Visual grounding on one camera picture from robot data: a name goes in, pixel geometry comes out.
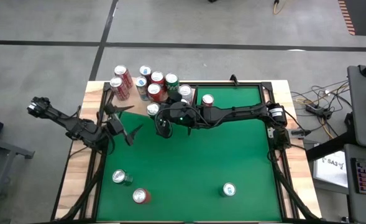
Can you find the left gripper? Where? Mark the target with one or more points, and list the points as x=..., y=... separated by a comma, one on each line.
x=114, y=126

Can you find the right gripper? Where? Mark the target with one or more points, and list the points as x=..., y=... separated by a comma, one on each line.
x=185, y=116

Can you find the green Sprite can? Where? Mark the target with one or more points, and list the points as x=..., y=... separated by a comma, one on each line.
x=119, y=176
x=171, y=77
x=153, y=108

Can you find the red Coca-Cola can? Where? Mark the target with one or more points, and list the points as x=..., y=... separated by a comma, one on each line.
x=116, y=82
x=120, y=70
x=207, y=99

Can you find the red soda can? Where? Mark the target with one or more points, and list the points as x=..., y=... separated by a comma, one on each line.
x=157, y=76
x=154, y=88
x=139, y=195

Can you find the blue silver Red Bull can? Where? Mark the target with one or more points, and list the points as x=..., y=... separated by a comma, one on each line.
x=229, y=189
x=145, y=70
x=141, y=82

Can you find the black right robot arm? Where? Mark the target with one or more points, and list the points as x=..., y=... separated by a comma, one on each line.
x=238, y=112

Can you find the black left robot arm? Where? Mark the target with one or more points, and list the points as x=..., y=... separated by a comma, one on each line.
x=77, y=127

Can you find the green table mat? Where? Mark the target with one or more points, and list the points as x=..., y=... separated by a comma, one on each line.
x=195, y=202

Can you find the grey metal cart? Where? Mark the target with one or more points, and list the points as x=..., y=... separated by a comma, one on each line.
x=15, y=149

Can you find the black power strip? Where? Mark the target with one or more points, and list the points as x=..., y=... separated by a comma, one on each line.
x=317, y=110

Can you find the white paper sign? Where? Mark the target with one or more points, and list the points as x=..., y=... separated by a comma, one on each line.
x=328, y=171

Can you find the grey desk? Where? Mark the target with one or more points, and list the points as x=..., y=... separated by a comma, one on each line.
x=356, y=205
x=363, y=109

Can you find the wooden shelf black metal frame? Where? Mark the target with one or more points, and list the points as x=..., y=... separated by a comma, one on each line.
x=132, y=93

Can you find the black metal rig frame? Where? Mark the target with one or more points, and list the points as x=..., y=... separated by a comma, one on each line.
x=97, y=186

